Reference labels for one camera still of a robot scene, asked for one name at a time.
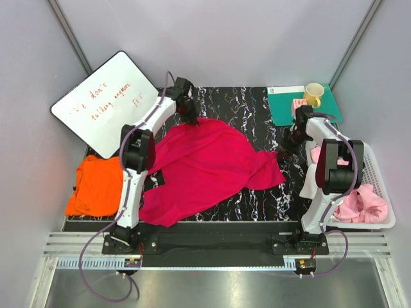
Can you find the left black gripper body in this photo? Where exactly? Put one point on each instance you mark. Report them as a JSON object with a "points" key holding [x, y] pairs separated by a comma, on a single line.
{"points": [[187, 113]]}

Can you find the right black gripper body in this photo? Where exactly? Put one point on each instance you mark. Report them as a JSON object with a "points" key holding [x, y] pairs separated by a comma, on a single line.
{"points": [[292, 140]]}

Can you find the magenta t shirt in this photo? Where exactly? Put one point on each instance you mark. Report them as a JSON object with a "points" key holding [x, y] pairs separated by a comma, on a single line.
{"points": [[202, 166]]}

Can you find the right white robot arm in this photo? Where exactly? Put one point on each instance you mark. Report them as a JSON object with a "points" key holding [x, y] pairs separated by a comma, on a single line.
{"points": [[338, 171]]}

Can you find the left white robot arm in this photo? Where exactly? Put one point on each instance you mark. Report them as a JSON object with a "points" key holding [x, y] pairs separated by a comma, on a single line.
{"points": [[137, 156]]}

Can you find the pink cube block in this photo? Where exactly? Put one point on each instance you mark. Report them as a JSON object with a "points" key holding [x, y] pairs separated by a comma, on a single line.
{"points": [[297, 103]]}

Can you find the green cutting mat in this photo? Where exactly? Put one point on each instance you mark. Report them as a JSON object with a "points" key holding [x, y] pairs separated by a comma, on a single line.
{"points": [[281, 98]]}

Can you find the yellow mug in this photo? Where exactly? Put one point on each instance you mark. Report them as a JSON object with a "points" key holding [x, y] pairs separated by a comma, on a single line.
{"points": [[313, 94]]}

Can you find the white t shirt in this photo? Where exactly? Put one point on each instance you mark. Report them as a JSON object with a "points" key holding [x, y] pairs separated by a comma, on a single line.
{"points": [[309, 188]]}

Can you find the white board with red writing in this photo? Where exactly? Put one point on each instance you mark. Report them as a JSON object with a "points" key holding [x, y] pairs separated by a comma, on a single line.
{"points": [[116, 94]]}

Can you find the white plastic laundry basket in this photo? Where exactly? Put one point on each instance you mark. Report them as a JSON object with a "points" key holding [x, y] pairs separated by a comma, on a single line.
{"points": [[375, 192]]}

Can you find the pink t shirt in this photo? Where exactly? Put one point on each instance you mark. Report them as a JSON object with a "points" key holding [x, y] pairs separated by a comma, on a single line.
{"points": [[361, 206]]}

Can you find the orange folded t shirt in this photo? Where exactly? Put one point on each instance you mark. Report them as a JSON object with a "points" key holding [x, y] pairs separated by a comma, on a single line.
{"points": [[98, 187]]}

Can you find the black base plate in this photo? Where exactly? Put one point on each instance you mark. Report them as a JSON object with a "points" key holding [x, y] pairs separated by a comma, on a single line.
{"points": [[278, 238]]}

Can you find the aluminium rail frame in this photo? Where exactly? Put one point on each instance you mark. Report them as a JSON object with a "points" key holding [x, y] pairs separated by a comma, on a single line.
{"points": [[75, 250]]}

